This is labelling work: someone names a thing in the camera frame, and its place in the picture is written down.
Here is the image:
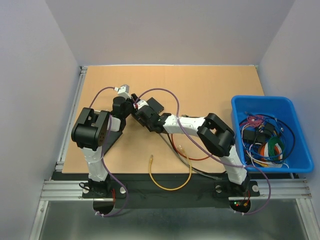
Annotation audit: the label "black network switch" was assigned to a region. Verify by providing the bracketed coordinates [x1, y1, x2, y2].
[146, 97, 164, 114]

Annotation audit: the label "grey ethernet cable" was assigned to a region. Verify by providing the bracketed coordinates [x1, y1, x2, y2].
[159, 132, 223, 180]

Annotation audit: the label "black ethernet cable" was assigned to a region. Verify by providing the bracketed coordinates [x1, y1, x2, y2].
[168, 113, 227, 175]

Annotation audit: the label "black box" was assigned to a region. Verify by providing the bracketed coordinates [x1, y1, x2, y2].
[102, 131, 123, 155]

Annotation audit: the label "yellow ethernet cable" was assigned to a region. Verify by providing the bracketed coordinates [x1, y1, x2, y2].
[148, 144, 193, 192]

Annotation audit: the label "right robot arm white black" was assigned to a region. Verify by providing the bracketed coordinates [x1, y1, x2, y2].
[132, 105, 251, 195]

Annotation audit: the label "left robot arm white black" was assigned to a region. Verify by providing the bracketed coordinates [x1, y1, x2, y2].
[71, 96, 134, 198]

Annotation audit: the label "blue plastic bin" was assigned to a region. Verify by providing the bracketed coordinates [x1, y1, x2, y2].
[231, 95, 314, 174]

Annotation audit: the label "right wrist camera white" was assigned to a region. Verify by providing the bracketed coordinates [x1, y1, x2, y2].
[133, 99, 149, 111]

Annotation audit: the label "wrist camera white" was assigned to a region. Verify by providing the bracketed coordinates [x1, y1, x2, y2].
[133, 99, 149, 111]
[117, 84, 132, 99]

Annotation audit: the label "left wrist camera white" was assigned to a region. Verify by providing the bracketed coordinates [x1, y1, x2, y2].
[117, 84, 132, 99]

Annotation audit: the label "red ethernet cable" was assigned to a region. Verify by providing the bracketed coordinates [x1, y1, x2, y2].
[171, 133, 211, 161]

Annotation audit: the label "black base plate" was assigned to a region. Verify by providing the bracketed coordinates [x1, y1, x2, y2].
[82, 173, 260, 213]

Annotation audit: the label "tangled cables in bin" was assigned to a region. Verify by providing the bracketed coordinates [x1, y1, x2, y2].
[238, 111, 297, 170]

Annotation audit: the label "aluminium frame rail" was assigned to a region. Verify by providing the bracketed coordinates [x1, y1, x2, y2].
[29, 66, 88, 240]

